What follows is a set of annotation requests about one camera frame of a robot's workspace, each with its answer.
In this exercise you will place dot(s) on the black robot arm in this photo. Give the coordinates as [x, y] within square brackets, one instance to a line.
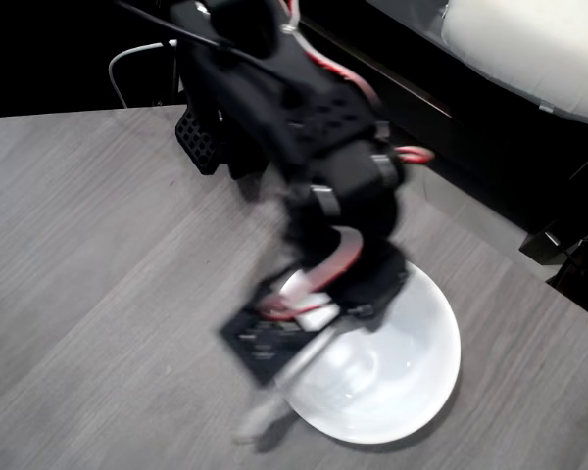
[284, 98]

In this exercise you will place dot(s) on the black box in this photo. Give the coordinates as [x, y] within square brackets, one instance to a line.
[544, 247]

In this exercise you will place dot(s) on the white round plate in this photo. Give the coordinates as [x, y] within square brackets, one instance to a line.
[387, 382]

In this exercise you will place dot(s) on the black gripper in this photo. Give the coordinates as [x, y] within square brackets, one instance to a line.
[383, 289]

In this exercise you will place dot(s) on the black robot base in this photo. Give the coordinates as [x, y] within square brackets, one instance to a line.
[201, 139]

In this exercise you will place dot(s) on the metal fork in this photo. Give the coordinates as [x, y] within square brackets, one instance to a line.
[304, 362]

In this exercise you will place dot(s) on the white cushion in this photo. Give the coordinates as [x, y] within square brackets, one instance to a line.
[529, 44]

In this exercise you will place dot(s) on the black furniture frame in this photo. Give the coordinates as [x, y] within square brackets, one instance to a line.
[446, 98]

